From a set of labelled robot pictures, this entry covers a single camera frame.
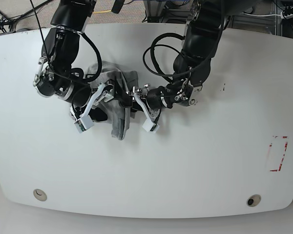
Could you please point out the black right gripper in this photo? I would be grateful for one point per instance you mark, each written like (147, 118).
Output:
(82, 93)

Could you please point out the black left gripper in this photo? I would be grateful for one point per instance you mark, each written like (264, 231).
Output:
(153, 98)

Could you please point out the grey T-shirt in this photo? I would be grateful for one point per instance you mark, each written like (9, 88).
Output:
(116, 114)

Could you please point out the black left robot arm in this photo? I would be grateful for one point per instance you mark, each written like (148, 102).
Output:
(192, 66)

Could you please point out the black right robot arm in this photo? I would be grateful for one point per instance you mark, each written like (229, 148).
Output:
(56, 75)

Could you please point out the black tripod stand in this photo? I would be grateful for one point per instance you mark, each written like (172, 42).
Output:
(8, 24)

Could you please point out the red tape rectangle marking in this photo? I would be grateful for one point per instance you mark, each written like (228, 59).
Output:
(276, 153)

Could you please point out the white power strip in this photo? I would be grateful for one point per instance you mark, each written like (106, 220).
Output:
(287, 13)

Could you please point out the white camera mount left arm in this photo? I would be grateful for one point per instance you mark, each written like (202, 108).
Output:
(152, 116)

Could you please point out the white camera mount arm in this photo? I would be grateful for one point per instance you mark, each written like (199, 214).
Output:
(104, 92)
(152, 116)

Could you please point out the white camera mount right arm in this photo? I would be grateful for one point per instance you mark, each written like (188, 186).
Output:
(104, 92)

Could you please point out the aluminium frame post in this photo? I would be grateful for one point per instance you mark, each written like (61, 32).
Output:
(153, 9)

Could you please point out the left table cable grommet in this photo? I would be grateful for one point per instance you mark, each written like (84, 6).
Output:
(40, 195)

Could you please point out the table cable grommet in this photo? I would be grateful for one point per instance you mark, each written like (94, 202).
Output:
(253, 200)
(40, 195)

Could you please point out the right table cable grommet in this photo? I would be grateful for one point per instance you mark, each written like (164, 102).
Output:
(253, 200)

